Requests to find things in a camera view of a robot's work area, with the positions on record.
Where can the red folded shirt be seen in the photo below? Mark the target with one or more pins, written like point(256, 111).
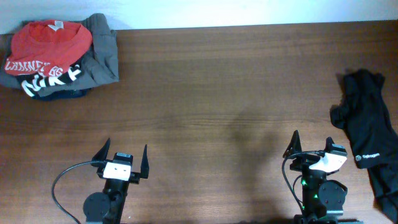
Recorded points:
point(48, 48)

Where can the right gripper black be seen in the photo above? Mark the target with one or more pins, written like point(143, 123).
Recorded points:
point(304, 161)

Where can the black t-shirt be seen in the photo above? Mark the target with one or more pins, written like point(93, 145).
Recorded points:
point(364, 117)

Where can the dark blue folded garment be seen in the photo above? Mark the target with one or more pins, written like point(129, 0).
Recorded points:
point(64, 94)

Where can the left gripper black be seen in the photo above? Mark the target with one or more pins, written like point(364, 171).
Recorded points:
point(134, 176)

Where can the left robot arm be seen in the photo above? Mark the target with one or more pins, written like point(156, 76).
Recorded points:
point(107, 205)

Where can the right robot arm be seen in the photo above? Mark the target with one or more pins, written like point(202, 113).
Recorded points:
point(320, 200)

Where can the black white lettered shirt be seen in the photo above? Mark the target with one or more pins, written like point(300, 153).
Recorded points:
point(32, 84)

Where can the grey folded garment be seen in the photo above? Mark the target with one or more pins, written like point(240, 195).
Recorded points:
point(99, 65)

